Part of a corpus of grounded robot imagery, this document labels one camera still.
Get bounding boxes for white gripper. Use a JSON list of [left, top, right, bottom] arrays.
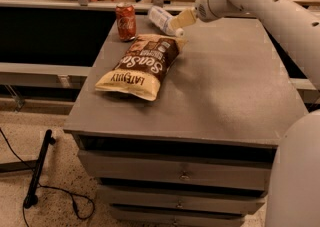
[[169, 0, 217, 30]]

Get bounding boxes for clear plastic water bottle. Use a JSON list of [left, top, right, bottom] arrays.
[[148, 6, 184, 37]]

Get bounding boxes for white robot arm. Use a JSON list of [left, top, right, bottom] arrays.
[[173, 0, 320, 227]]

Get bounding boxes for red soda can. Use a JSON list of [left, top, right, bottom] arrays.
[[115, 3, 136, 42]]

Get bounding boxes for brown yellow chips bag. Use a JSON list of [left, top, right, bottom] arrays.
[[95, 34, 187, 101]]

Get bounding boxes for grey metal railing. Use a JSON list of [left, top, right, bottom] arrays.
[[0, 0, 320, 89]]

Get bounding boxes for grey drawer cabinet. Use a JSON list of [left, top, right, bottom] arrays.
[[65, 18, 306, 227]]

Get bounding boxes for black stand leg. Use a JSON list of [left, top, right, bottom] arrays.
[[0, 129, 56, 209]]

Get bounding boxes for black floor cable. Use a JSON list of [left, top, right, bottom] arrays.
[[0, 127, 96, 227]]

